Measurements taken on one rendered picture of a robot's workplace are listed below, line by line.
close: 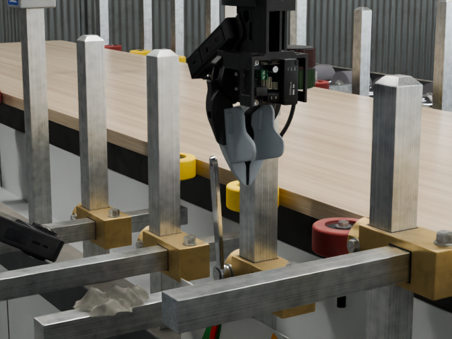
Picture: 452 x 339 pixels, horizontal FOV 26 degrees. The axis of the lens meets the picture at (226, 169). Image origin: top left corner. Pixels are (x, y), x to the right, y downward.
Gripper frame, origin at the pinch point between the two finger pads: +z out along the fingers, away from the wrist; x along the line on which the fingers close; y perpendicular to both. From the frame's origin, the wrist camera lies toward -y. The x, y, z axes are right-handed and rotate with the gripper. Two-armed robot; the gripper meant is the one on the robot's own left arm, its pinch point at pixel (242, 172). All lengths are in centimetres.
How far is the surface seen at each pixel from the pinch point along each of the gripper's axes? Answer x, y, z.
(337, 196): 28.4, -19.3, 10.5
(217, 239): 2.2, -9.3, 10.6
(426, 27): 504, -521, 34
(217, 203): 0.8, -6.9, 5.2
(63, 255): 7, -74, 31
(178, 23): 113, -226, 1
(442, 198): 41.1, -10.8, 10.5
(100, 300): -15.7, -4.5, 13.7
